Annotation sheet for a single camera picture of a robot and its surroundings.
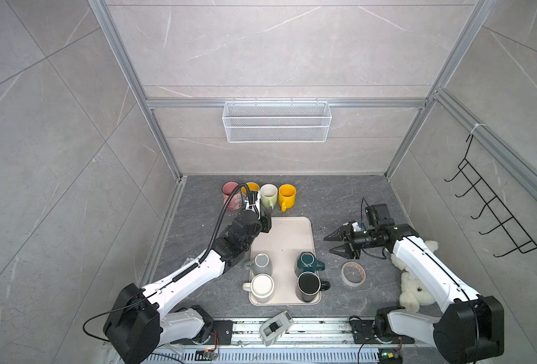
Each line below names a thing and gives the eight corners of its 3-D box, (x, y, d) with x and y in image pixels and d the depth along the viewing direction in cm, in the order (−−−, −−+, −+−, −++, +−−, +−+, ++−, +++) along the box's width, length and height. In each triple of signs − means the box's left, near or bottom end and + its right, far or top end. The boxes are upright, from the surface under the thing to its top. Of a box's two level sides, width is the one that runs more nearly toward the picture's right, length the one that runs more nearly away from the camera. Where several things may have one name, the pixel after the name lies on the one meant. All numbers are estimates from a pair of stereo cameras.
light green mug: (260, 215, 105) (259, 202, 98) (260, 196, 113) (260, 183, 105) (277, 215, 106) (278, 202, 98) (277, 196, 113) (277, 183, 105)
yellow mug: (278, 214, 106) (279, 201, 98) (278, 196, 113) (279, 183, 105) (295, 214, 106) (297, 201, 98) (294, 196, 113) (295, 183, 105)
